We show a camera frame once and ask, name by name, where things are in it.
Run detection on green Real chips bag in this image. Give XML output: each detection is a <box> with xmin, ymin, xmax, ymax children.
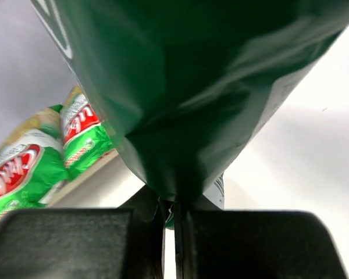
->
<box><xmin>31</xmin><ymin>1</ymin><xmax>349</xmax><ymax>202</ymax></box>

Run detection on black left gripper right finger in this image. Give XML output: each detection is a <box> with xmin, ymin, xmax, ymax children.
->
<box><xmin>174</xmin><ymin>203</ymin><xmax>346</xmax><ymax>278</ymax></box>

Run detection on green Chuba bag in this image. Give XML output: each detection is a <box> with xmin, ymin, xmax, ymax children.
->
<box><xmin>0</xmin><ymin>105</ymin><xmax>67</xmax><ymax>220</ymax></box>

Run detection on green Chuba bag sideways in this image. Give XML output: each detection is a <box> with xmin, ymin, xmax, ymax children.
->
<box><xmin>60</xmin><ymin>85</ymin><xmax>115</xmax><ymax>181</ymax></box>

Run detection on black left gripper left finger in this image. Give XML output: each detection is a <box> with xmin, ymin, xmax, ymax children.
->
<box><xmin>0</xmin><ymin>187</ymin><xmax>166</xmax><ymax>278</ymax></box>

